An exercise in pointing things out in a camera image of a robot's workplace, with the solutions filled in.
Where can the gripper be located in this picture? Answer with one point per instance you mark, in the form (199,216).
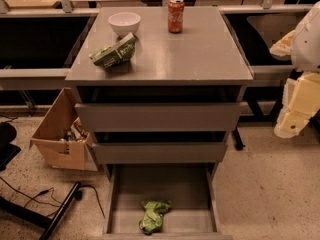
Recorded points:
(308,47)

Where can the green rice chip bag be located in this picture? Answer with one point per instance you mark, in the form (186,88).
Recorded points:
(153,217)

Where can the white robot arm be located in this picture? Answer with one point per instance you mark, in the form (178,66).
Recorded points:
(305,44)

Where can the open bottom grey drawer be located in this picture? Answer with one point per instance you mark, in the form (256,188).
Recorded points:
(193,215)

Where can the grey drawer cabinet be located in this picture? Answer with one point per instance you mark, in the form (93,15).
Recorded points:
(201,65)

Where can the green snack bag on counter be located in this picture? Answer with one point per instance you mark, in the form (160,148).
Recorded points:
(119,53)

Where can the top grey drawer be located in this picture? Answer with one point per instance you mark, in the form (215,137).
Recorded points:
(158,117)

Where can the middle grey drawer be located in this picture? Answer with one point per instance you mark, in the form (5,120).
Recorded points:
(134,153)

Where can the grey chair seat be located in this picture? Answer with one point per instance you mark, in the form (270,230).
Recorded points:
(276,31)

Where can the orange soda can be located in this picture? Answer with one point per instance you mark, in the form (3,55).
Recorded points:
(175,16)

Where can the white bowl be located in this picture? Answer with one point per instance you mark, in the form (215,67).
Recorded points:
(124,23)

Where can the cardboard box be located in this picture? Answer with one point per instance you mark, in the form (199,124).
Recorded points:
(60,137)

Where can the black office chair base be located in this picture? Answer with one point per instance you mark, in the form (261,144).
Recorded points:
(7,150)

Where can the black stand leg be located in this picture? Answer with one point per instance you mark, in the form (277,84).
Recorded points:
(47,224)

